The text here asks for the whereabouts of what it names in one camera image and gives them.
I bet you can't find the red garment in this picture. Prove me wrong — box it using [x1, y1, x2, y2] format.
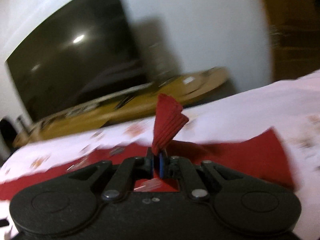
[1, 94, 296, 201]

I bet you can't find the wooden tv stand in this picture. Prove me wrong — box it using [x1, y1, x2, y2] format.
[13, 67, 229, 147]

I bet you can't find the black chair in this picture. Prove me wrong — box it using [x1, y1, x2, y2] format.
[0, 118, 18, 155]

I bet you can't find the black flat screen television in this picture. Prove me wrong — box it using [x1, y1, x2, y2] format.
[7, 0, 150, 122]

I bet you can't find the brown wooden door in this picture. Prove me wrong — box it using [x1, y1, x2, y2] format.
[263, 0, 319, 81]

